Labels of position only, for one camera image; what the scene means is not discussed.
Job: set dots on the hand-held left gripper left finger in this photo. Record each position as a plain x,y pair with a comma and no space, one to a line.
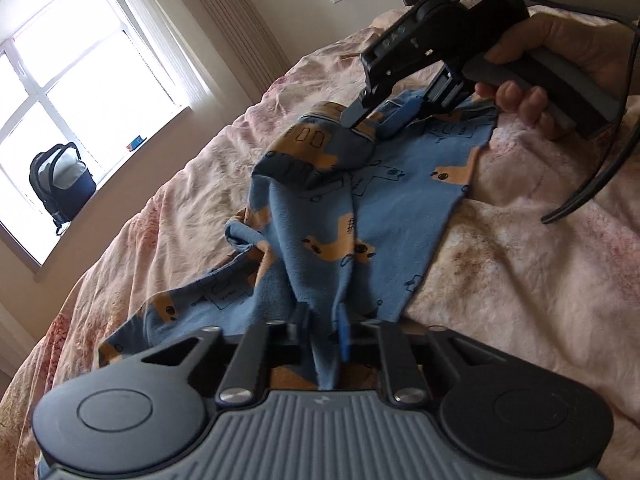
303,331

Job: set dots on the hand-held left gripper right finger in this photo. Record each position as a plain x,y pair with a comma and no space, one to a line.
344,336

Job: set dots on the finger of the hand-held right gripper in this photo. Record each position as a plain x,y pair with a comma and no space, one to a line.
402,115
361,107

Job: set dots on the blue printed pants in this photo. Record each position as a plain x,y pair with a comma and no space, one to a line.
320,220

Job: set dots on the person's right hand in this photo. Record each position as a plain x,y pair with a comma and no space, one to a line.
585,45

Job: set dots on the beige curtain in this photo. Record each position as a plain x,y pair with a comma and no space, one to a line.
240,25

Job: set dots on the pink floral bed cover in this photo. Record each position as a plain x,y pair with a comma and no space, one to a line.
525,270

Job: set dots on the white sheer curtain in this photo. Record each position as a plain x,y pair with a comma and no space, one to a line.
160,20

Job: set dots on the small blue red box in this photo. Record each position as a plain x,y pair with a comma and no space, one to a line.
135,143

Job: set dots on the dark blue backpack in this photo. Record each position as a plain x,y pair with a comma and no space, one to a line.
62,185

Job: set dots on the white framed window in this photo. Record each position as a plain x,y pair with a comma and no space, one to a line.
65,85

